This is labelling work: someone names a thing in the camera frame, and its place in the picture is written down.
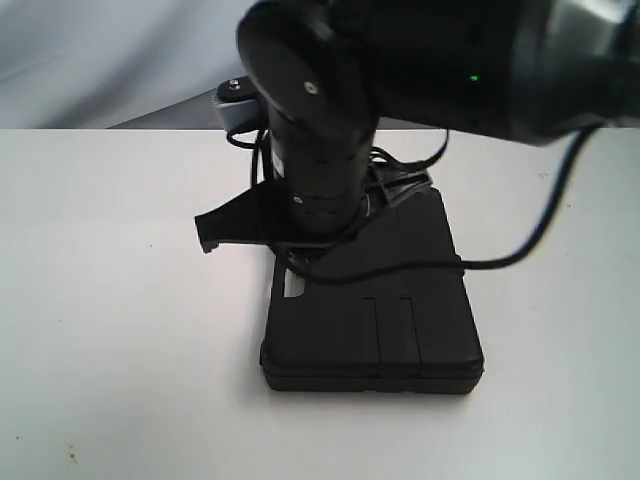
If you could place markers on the black plastic carrying case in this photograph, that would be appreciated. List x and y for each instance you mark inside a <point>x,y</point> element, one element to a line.
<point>413,331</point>

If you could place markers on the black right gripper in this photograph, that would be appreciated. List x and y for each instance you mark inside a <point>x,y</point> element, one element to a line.
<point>393,223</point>

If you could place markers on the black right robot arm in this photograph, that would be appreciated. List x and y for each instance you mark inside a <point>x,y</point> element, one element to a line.
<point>325,73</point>

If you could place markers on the white backdrop cloth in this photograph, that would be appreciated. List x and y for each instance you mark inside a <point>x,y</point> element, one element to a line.
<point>98,64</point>

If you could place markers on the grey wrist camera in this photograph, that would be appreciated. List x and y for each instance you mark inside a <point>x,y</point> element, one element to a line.
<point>237,102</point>

